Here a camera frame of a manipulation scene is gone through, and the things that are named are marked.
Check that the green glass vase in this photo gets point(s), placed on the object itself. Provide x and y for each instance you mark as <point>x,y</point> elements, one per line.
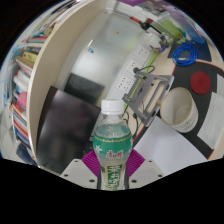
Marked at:
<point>170,28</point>

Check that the white ribbed mug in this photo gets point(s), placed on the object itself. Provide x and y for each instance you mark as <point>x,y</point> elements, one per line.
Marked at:
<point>178,111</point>

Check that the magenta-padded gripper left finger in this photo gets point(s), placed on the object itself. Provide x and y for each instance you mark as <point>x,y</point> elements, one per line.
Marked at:
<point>90,161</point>

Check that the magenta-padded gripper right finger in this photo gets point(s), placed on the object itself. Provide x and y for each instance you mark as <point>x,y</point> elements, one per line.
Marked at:
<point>136,163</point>

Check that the flat round red coaster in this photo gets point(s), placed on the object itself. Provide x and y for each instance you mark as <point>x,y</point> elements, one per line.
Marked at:
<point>200,82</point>

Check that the blank white paper sheet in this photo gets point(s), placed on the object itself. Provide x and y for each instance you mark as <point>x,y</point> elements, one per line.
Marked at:
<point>166,150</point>

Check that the purple water jug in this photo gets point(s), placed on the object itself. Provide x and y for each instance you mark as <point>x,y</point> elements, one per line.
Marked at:
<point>195,31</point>

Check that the grey metal laptop stand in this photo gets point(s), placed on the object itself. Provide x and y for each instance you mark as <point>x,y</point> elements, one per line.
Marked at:
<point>146,96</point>

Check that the black desk mat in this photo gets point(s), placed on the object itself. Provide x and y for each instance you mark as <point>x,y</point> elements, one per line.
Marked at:
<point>181,75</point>

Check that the small white paper sheet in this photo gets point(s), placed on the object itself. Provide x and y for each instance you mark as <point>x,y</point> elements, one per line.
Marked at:
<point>213,116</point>

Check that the white jar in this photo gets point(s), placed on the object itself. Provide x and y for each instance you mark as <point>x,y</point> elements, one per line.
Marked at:
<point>155,39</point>

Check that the white wall socket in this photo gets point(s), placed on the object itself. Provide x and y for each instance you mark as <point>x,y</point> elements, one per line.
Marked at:
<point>133,67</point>
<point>124,83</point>
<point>142,52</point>

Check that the shelf unit with books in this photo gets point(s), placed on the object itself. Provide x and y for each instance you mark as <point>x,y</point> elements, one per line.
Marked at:
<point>43,66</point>

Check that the navy blue mouse pad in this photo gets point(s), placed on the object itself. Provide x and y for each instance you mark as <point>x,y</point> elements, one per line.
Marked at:
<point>203,53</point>

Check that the black computer monitor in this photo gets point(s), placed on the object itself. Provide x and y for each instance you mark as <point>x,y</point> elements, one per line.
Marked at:
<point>63,133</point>

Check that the green-labelled clear drink bottle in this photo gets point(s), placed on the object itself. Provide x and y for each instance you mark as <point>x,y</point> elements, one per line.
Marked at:
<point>112,146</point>

